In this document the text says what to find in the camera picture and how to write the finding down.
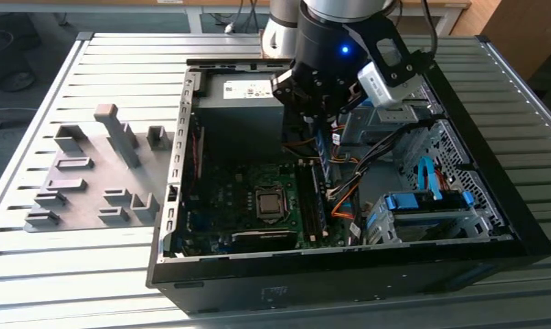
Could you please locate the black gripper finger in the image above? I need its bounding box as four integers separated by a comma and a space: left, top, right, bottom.
270, 70, 323, 123
323, 80, 369, 123

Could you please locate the RAM stick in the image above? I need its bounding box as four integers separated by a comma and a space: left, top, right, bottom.
313, 118, 335, 182

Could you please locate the black RAM slot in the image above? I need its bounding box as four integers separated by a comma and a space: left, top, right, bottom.
297, 160, 317, 241

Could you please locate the silver drive cage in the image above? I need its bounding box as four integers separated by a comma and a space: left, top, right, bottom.
339, 82, 445, 147

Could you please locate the grey power supply unit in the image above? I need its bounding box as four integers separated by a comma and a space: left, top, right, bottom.
195, 72, 289, 162

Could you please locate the white framed desk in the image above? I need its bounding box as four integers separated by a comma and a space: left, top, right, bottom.
0, 0, 471, 35

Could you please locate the green motherboard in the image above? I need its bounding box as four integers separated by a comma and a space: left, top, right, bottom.
183, 160, 355, 256

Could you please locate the CPU socket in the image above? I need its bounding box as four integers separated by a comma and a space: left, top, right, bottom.
254, 184, 290, 226

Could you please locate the pale blue disk carrier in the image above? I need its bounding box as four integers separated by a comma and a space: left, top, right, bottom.
366, 202, 398, 243

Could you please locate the grey parts rack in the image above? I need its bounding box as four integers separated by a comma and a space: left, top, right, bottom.
23, 103, 174, 234

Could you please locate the perforated silver disk bay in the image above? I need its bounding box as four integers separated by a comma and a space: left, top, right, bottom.
366, 119, 515, 245

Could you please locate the wooden cabinet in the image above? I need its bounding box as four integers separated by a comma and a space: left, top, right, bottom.
451, 0, 551, 83

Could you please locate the black graphics card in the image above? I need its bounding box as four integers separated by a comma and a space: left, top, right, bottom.
233, 228, 299, 253

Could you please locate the black PC case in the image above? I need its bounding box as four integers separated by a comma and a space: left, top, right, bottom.
146, 58, 551, 315

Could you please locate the black wheeled chair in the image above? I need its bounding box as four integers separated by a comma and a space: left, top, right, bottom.
0, 12, 43, 131

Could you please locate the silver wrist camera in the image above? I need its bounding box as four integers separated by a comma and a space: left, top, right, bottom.
357, 61, 422, 110

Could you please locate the black camera bracket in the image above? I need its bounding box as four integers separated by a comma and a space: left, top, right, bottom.
342, 19, 435, 88

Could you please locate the yellow wire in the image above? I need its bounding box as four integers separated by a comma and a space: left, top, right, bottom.
282, 135, 317, 149

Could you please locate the black cable bundle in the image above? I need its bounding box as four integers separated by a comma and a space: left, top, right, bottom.
329, 121, 423, 202

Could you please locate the black cable with connector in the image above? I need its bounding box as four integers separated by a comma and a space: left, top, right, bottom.
227, 0, 259, 34

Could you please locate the black camera cable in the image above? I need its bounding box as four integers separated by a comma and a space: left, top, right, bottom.
419, 0, 442, 66

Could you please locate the red fan wire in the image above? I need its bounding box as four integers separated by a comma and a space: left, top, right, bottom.
191, 130, 202, 193

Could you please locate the blue flat data wire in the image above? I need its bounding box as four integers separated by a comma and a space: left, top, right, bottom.
417, 156, 445, 202

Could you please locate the orange wire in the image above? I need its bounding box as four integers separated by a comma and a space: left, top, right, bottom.
331, 181, 365, 219

